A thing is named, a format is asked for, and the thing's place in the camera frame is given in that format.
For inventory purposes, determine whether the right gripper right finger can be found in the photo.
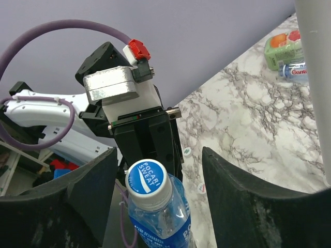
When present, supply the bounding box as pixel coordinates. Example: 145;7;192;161
202;147;330;247

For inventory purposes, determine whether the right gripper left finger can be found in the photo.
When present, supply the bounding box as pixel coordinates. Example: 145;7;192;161
1;148;118;247

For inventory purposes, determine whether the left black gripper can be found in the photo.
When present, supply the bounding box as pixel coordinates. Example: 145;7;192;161
109;106;184;181

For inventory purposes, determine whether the blue white bottle cap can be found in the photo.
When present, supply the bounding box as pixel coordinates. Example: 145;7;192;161
125;159;173;211

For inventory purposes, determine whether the blue label plastic bottle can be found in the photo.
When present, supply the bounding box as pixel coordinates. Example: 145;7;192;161
128;175;196;247

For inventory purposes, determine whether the purple label plastic bottle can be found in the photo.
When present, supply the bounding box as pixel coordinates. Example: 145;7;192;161
278;61;308;82

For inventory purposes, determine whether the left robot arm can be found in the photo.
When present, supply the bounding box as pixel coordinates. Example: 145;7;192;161
1;40;184;179

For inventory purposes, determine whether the green white bottle cap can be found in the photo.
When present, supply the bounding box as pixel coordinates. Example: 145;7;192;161
183;147;192;157

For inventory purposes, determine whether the red white bottle cap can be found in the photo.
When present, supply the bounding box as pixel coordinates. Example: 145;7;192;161
197;182;206;194

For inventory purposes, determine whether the green orange label bottle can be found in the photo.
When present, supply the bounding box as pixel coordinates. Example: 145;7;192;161
264;29;304;71

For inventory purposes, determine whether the white PVC pipe stand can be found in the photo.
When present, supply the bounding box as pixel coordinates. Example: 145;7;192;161
295;1;330;184

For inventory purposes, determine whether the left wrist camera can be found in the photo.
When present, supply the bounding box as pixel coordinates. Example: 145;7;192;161
83;66;139;104

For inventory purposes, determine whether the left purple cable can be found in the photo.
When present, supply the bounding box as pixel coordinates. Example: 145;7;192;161
0;19;152;248

